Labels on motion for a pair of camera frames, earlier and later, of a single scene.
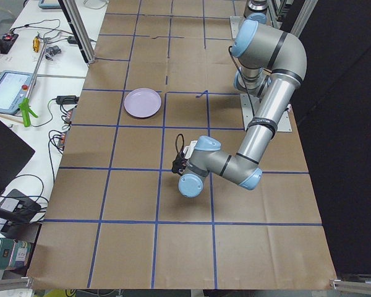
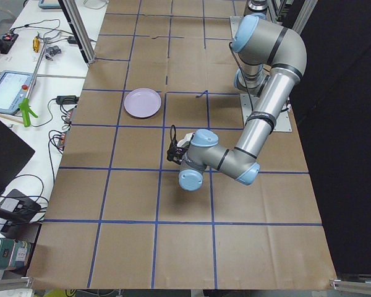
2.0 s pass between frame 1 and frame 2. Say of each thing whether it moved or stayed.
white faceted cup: moved
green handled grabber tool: stayed
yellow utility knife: stayed
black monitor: stayed
